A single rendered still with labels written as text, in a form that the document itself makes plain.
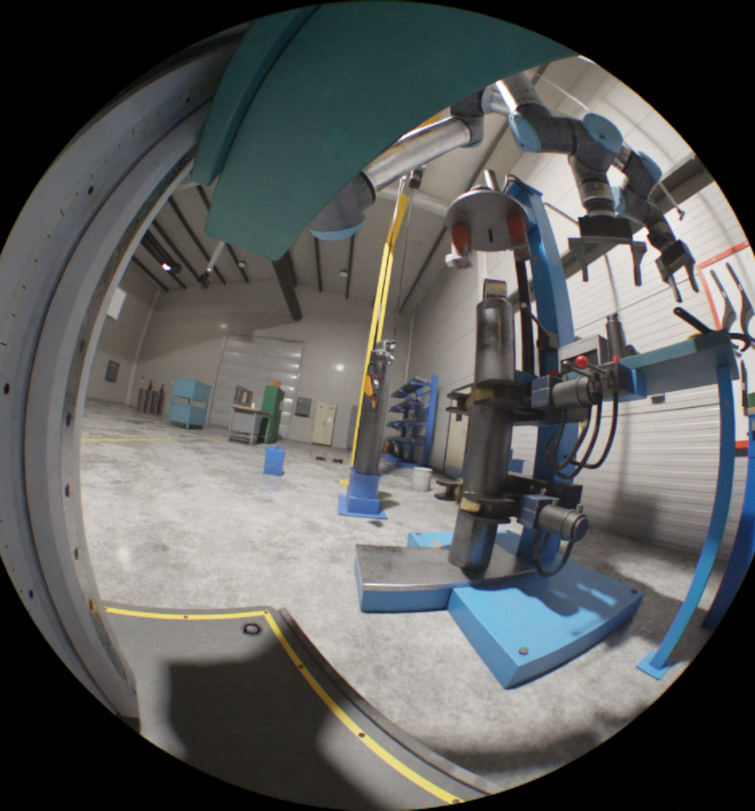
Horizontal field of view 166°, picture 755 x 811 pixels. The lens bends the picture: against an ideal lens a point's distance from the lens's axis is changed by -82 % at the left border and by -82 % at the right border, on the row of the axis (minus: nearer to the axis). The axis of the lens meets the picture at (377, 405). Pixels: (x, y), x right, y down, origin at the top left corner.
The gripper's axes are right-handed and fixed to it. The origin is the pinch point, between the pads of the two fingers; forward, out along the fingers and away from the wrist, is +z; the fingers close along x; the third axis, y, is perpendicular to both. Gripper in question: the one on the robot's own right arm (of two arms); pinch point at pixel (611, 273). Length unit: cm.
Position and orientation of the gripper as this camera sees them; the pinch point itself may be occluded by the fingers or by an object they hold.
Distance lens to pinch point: 68.5
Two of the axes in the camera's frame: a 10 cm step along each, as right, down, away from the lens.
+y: -6.7, 2.3, -7.0
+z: 0.5, 9.6, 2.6
